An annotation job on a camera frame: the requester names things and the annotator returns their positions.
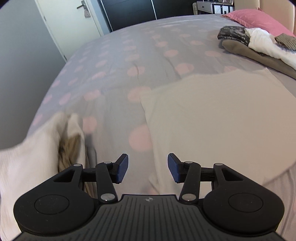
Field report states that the white door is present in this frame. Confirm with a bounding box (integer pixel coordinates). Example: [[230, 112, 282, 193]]
[[35, 0, 104, 63]]

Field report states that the white folded cloth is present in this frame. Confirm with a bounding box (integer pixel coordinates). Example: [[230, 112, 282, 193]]
[[245, 27, 296, 70]]

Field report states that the pink pillow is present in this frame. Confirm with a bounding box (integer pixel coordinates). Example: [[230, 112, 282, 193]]
[[221, 9, 296, 37]]

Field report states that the black sliding wardrobe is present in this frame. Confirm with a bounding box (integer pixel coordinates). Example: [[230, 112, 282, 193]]
[[97, 0, 197, 33]]

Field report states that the dark floral cloth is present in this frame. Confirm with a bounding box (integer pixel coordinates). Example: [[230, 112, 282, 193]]
[[217, 26, 251, 47]]

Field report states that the cream padded headboard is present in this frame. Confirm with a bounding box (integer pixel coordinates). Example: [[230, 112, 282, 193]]
[[233, 0, 296, 35]]

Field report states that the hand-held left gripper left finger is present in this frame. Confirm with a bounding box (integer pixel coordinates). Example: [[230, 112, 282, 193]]
[[54, 153, 129, 203]]

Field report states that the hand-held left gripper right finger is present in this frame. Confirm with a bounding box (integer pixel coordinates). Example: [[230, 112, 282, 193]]
[[167, 153, 244, 202]]

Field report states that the striped olive garment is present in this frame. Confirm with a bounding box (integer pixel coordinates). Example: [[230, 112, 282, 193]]
[[274, 34, 296, 51]]

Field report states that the grey folded blanket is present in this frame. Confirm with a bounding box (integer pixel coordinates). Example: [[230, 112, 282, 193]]
[[222, 39, 296, 80]]

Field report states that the white nightstand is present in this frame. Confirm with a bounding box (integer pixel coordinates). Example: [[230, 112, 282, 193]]
[[193, 1, 236, 15]]

